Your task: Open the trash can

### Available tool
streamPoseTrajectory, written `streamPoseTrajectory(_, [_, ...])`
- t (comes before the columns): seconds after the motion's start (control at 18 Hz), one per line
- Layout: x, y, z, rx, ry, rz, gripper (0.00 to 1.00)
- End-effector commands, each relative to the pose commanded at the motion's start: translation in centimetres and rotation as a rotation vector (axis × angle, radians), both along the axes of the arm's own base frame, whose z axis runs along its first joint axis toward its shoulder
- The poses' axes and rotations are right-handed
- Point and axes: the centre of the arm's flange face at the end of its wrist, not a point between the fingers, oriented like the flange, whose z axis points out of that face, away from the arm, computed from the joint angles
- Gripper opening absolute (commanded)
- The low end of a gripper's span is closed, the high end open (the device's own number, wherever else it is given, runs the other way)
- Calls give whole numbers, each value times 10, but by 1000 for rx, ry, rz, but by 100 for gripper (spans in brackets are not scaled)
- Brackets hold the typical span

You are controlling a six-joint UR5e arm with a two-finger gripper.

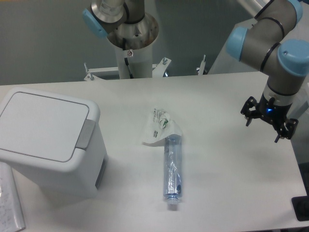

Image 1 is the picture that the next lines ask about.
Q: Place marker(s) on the white superior umbrella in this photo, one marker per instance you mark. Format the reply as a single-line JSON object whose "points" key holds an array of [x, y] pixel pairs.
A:
{"points": [[229, 59]]}

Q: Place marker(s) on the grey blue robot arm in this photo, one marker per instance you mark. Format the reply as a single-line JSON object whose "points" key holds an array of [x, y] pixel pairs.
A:
{"points": [[263, 47]]}

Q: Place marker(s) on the black device at edge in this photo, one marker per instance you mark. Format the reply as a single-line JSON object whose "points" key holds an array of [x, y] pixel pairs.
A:
{"points": [[301, 207]]}

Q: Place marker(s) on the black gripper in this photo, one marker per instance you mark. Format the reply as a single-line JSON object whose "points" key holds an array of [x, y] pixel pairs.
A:
{"points": [[271, 113]]}

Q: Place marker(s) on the white metal mounting bracket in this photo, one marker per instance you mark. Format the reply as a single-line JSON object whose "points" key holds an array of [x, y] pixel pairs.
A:
{"points": [[112, 73]]}

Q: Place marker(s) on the crushed clear plastic bottle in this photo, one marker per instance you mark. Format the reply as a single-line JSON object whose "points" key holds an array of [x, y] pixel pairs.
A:
{"points": [[172, 188]]}

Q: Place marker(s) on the white lidded trash can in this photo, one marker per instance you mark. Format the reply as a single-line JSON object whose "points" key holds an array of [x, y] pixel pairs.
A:
{"points": [[52, 139]]}

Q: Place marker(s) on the crumpled white plastic wrapper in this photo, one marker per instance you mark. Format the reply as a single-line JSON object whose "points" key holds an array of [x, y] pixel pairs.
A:
{"points": [[158, 126]]}

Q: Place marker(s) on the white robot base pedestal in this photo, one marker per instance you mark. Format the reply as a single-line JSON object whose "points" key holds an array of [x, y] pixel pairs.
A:
{"points": [[137, 59]]}

